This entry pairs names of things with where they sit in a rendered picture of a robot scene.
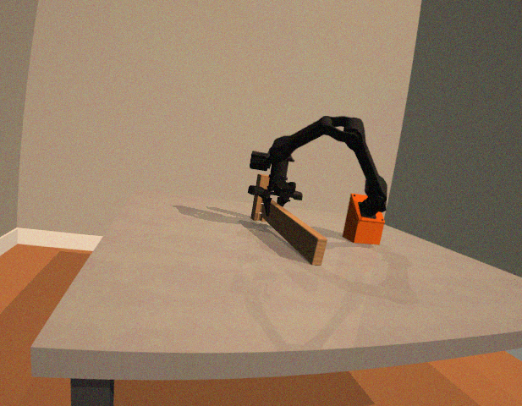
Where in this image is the wooden rail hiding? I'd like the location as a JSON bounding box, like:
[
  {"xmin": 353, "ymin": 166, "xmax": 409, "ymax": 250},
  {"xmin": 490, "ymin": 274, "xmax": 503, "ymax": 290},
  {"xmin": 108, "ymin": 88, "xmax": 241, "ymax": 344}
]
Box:
[{"xmin": 261, "ymin": 200, "xmax": 327, "ymax": 266}]

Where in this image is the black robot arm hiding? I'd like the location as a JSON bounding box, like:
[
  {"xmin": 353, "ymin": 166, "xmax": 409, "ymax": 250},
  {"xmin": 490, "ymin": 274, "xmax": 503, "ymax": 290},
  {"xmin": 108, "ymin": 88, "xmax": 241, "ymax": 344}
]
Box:
[{"xmin": 250, "ymin": 116, "xmax": 387, "ymax": 220}]

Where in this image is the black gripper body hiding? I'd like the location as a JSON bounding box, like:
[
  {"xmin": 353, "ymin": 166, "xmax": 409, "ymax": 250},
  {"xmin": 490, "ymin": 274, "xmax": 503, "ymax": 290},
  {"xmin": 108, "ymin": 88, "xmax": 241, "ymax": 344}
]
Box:
[{"xmin": 248, "ymin": 172, "xmax": 303, "ymax": 200}]

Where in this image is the wooden post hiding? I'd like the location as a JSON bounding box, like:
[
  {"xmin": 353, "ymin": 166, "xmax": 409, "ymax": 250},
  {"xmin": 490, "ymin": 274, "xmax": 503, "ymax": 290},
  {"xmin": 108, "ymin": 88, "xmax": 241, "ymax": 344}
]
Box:
[{"xmin": 251, "ymin": 173, "xmax": 270, "ymax": 222}]

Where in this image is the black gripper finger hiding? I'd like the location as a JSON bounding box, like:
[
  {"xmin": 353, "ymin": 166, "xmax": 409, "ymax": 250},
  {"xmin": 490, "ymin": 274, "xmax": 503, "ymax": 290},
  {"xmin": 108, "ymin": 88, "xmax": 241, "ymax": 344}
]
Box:
[
  {"xmin": 260, "ymin": 196, "xmax": 272, "ymax": 217},
  {"xmin": 277, "ymin": 197, "xmax": 290, "ymax": 207}
]

